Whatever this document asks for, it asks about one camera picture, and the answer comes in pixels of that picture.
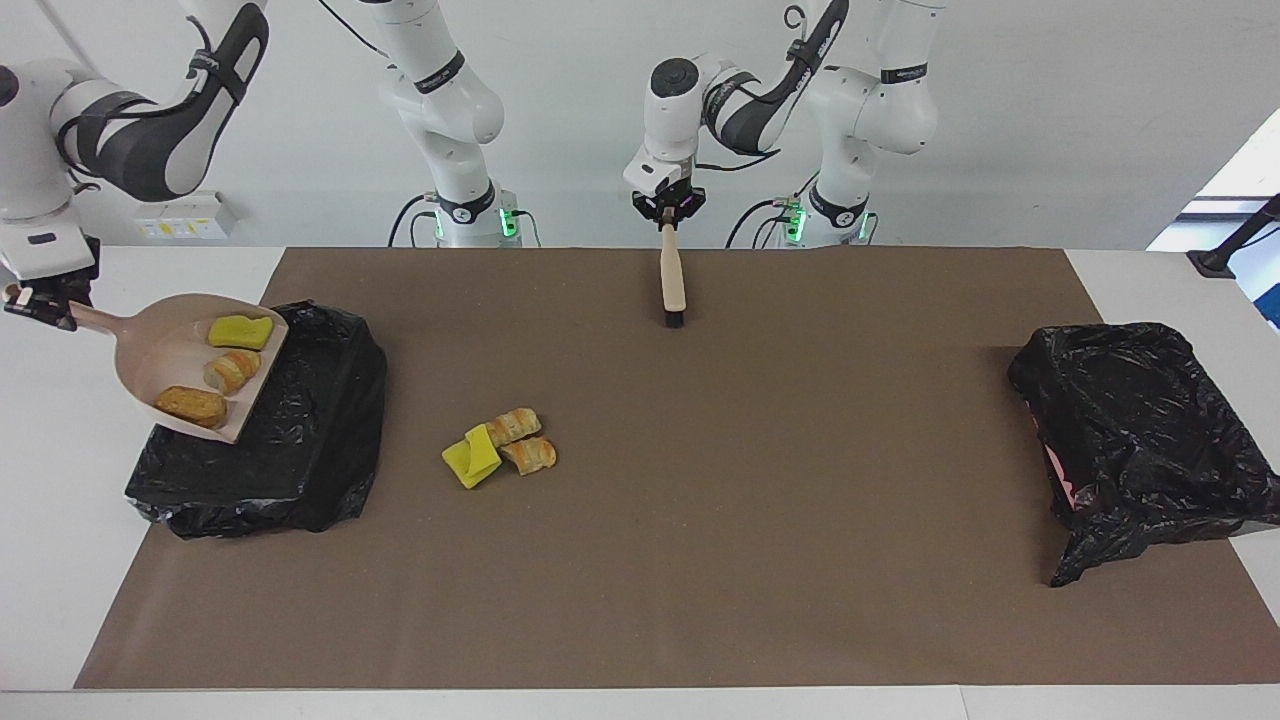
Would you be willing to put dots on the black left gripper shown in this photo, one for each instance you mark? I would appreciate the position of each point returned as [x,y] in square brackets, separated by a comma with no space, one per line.
[670,200]

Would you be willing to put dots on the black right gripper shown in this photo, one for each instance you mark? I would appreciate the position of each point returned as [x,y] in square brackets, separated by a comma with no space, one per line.
[60,272]

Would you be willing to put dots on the beige hand brush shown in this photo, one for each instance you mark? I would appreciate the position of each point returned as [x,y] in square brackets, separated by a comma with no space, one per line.
[671,280]

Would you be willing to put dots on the beige plastic dustpan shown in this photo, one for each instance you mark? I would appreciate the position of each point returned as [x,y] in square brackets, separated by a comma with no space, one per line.
[160,355]

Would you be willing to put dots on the yellow sponge with green pad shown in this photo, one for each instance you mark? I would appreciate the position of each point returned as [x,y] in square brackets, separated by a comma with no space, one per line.
[240,332]

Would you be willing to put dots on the striped orange croissant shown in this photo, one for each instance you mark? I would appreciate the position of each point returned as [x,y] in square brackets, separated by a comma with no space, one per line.
[513,427]
[528,457]

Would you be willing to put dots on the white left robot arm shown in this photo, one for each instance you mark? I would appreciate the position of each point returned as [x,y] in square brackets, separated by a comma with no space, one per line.
[672,110]

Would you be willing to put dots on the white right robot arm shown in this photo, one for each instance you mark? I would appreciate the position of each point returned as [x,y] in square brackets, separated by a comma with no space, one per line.
[30,130]

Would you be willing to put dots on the black bagged bin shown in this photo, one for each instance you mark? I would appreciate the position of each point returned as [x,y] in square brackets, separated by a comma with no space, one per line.
[300,450]

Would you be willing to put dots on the black bagged bin showing pink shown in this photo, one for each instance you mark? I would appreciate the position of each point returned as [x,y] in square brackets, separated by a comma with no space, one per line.
[1130,430]

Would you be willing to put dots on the brown paper table mat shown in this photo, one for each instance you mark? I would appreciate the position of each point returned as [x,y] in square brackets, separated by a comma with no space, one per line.
[850,600]

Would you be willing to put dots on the white wall socket strip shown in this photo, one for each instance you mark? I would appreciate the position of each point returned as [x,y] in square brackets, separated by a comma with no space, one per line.
[190,220]

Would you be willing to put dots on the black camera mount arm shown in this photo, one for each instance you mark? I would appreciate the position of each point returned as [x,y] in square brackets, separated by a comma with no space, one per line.
[1215,262]

